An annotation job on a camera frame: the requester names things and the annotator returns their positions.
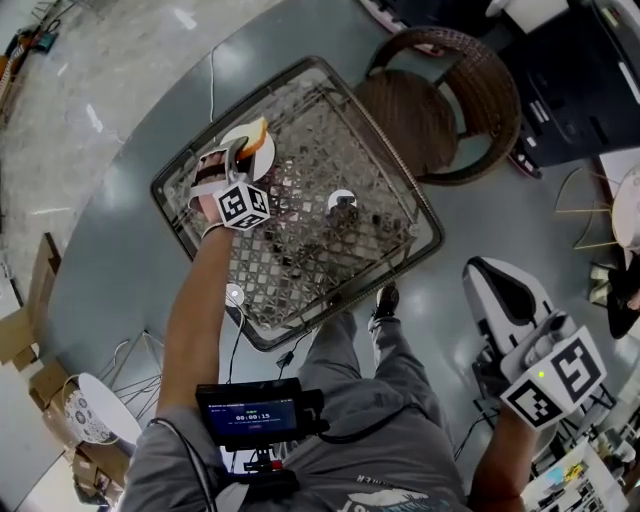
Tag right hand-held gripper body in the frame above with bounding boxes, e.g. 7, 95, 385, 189
472, 309, 610, 431

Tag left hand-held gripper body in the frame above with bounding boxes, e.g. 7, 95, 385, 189
187, 168, 272, 233

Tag orange-crusted bread slice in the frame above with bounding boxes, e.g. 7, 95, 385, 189
233, 116, 270, 162

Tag white plate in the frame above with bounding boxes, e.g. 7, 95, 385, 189
218, 123, 278, 183

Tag person's right forearm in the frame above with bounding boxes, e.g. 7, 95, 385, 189
468, 403, 547, 504

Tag person's left forearm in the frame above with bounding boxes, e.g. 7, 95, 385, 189
156, 222, 237, 429

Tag person's left hand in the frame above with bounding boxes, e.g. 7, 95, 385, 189
193, 151, 230, 226

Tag white desk with colourful items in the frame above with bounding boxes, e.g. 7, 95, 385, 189
519, 442, 640, 512

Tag glass-topped wicker table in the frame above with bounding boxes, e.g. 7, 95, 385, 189
149, 55, 446, 354

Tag person's right black shoe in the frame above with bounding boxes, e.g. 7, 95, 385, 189
367, 281, 402, 332

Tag person's grey trousers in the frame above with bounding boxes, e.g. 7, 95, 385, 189
298, 308, 454, 444

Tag patterned round side table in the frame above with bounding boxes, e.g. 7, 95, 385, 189
553, 166, 640, 252
62, 388, 115, 445

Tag person's grey printed shirt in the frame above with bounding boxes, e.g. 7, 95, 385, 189
118, 403, 474, 512

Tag brown wicker chair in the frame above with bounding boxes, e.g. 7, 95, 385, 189
352, 25, 524, 187

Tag black machine with grey lid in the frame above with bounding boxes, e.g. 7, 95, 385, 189
499, 0, 640, 180

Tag black chest-mounted monitor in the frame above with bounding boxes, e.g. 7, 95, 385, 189
194, 376, 332, 454

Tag brown wooden board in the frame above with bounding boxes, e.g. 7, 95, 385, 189
23, 231, 63, 346

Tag green box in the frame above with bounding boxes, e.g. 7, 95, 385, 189
30, 28, 57, 54

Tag white round side table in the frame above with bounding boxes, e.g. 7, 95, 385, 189
76, 329, 167, 447

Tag black machine with white panel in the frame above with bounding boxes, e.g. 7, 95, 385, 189
357, 0, 571, 34

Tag pile of cardboard boxes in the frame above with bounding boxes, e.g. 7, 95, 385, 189
0, 298, 129, 504

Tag thick black monitor cable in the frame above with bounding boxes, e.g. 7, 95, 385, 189
319, 401, 417, 445

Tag black chest mount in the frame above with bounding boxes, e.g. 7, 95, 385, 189
225, 446, 302, 497

